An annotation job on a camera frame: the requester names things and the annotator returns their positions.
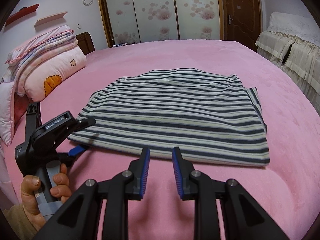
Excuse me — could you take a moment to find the beige cloth-covered cabinet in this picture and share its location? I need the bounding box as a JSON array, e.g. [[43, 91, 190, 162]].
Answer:
[[255, 31, 319, 112]]

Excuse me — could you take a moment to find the black white striped shirt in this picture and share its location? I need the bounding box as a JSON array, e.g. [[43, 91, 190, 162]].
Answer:
[[68, 68, 270, 167]]

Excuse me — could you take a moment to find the white pink pillow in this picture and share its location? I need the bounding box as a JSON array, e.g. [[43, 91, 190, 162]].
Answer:
[[0, 82, 15, 146]]

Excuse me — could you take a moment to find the floral sliding wardrobe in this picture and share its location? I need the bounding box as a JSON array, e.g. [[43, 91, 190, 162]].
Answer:
[[98, 0, 223, 47]]

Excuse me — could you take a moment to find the folded pink cartoon quilt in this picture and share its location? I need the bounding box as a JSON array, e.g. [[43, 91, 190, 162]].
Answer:
[[15, 46, 87, 102]]

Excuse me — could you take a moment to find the white lace cover cloth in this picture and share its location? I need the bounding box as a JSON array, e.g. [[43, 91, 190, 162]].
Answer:
[[267, 12, 320, 46]]

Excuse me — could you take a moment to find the pink bed blanket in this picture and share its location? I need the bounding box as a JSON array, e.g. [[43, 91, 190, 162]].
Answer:
[[3, 39, 320, 240]]

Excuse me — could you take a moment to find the red wall shelf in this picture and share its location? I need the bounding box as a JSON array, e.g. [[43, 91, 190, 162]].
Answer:
[[5, 3, 40, 26]]

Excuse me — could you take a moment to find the person's left hand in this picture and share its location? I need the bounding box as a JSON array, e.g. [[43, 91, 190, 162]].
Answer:
[[21, 164, 72, 231]]

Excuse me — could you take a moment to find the folded pink striped blanket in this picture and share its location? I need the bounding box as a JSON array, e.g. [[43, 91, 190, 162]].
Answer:
[[2, 25, 76, 82]]

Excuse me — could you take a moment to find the dark wooden headboard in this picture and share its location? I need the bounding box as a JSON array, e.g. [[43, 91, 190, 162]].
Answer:
[[76, 32, 95, 55]]

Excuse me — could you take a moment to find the beige sleeve forearm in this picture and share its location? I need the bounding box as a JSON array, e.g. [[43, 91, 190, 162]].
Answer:
[[3, 204, 37, 240]]

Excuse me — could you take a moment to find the pink wall shelf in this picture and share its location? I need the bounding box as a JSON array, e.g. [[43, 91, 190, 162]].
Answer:
[[34, 11, 67, 28]]

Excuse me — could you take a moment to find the dark brown wooden door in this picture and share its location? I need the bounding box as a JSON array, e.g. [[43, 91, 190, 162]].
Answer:
[[222, 0, 261, 51]]

